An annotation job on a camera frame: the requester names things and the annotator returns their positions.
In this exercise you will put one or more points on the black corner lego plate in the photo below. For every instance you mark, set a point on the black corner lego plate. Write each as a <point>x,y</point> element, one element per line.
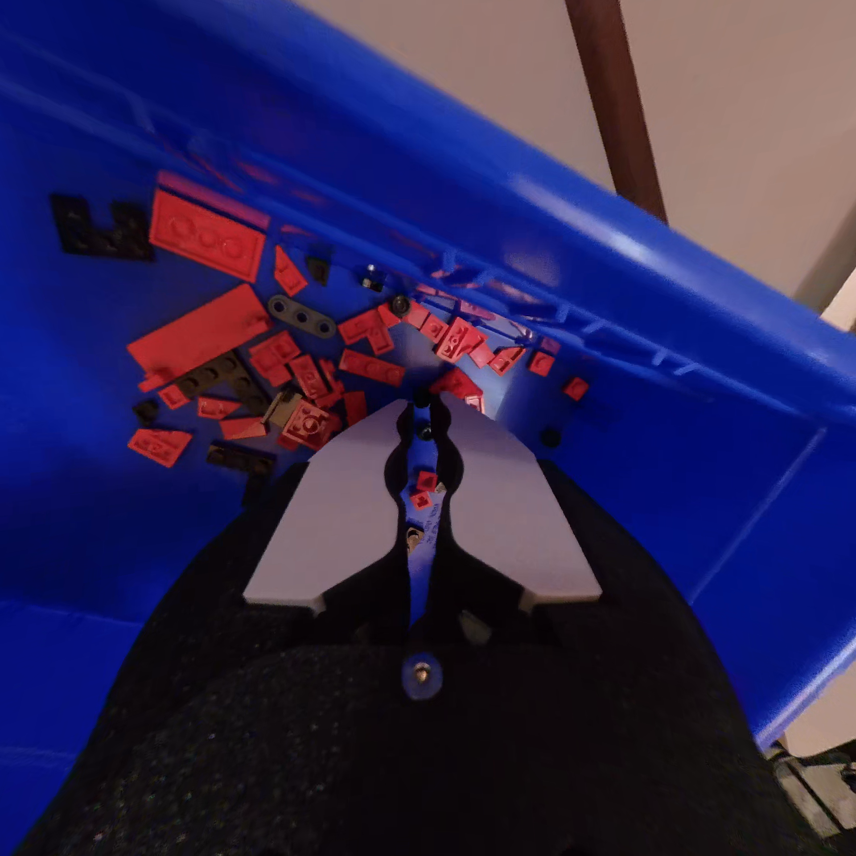
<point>100,231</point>

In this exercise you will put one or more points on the heap of red lego bricks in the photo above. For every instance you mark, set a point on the heap of red lego bricks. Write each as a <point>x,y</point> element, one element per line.
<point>200,334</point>

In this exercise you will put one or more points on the blue storage bin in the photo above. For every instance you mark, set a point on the blue storage bin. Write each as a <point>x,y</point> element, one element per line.
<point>602,468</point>

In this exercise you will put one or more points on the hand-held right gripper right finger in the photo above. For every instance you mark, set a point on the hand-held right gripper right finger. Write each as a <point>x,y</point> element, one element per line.
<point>521,528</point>

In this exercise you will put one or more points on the grey three-hole lego beam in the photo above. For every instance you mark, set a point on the grey three-hole lego beam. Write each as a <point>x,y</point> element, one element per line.
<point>302,316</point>

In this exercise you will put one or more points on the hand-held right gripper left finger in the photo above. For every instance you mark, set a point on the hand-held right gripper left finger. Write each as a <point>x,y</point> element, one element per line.
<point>327,528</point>

